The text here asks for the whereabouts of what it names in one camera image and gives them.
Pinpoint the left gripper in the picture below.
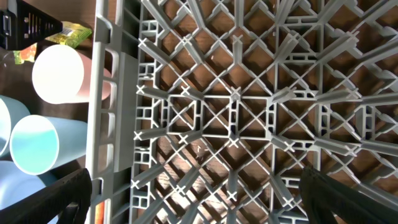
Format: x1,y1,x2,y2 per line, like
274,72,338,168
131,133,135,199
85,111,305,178
1,0,63,50

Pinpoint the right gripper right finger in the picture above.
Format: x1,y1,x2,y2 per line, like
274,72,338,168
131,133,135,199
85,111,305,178
299,166,397,224

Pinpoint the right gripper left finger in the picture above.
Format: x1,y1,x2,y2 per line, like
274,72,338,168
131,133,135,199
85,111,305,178
1,168,92,224

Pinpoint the yellow green snack wrapper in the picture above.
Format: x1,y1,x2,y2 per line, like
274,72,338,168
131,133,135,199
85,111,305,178
13,21,93,65

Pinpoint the dark blue plate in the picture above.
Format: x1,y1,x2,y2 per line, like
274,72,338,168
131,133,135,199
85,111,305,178
1,161,57,210

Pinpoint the light blue bowl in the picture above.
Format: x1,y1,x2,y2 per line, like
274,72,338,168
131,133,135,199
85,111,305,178
1,95,30,157

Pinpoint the grey dishwasher rack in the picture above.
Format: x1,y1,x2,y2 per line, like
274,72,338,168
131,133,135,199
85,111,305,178
86,0,397,223

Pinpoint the orange carrot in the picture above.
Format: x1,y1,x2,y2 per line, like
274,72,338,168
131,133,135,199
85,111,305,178
95,202,104,224

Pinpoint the pink cup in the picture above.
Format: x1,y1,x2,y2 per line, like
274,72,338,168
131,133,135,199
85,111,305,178
31,44,112,105

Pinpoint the light blue cup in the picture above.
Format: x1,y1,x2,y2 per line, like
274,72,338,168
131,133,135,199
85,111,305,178
9,115,88,175

